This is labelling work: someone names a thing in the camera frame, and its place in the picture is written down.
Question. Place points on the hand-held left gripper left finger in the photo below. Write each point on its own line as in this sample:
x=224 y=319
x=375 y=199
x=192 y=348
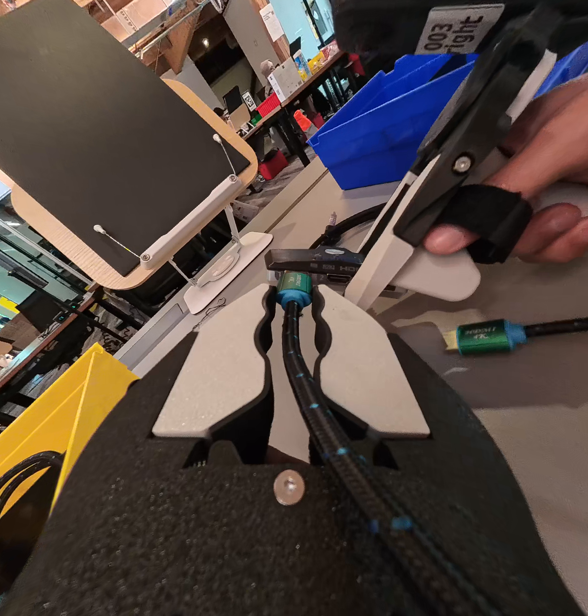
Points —
x=207 y=385

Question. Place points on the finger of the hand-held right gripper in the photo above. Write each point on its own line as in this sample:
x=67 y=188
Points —
x=438 y=277
x=385 y=241

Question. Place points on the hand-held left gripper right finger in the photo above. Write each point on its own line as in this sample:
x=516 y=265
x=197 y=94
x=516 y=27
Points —
x=381 y=385

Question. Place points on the yellow plastic bin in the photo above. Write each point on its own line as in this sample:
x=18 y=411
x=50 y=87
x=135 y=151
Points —
x=53 y=423

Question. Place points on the blue plastic bin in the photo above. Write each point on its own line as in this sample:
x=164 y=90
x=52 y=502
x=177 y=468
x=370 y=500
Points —
x=390 y=135
x=578 y=63

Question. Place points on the red box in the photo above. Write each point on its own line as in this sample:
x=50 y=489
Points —
x=272 y=166

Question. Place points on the wooden-framed black panel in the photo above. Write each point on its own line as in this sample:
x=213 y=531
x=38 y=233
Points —
x=82 y=115

